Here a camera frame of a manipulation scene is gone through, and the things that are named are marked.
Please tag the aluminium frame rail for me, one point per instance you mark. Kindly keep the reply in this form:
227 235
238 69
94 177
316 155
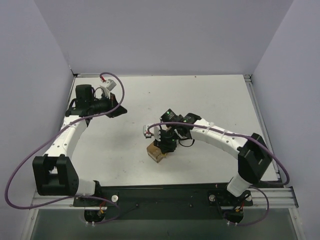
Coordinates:
191 196

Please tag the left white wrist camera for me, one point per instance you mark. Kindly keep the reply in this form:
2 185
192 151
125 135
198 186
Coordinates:
107 86

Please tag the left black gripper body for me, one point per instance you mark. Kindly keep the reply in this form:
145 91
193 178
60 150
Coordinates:
113 105

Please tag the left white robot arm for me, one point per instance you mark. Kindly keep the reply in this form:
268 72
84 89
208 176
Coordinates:
54 172

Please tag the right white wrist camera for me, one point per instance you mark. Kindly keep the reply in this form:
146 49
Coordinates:
152 132

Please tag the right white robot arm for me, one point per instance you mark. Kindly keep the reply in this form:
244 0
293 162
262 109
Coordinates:
250 151

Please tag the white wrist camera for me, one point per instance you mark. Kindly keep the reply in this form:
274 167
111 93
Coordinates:
107 86
152 132

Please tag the brown cardboard express box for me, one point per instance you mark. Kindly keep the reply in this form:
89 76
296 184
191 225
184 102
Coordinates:
155 153

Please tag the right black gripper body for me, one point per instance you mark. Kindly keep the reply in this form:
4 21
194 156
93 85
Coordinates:
165 144

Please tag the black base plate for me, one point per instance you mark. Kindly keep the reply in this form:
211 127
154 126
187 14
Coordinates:
158 211

